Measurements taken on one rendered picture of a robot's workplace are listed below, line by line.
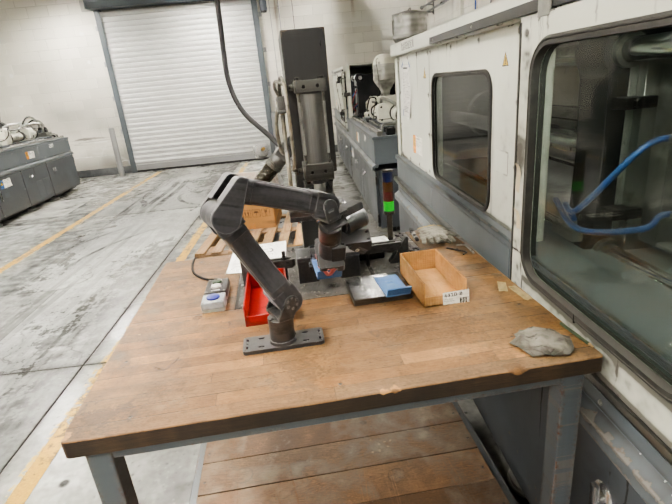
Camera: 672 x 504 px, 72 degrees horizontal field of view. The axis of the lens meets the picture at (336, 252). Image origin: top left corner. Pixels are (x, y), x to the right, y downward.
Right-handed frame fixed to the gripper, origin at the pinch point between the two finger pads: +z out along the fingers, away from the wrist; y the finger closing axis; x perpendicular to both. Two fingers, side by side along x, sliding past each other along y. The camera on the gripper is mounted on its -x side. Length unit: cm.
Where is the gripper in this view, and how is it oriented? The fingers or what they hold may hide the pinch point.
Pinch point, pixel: (328, 272)
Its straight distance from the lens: 128.9
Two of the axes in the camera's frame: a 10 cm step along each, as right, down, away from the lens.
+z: -0.3, 6.3, 7.8
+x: -9.8, 1.2, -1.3
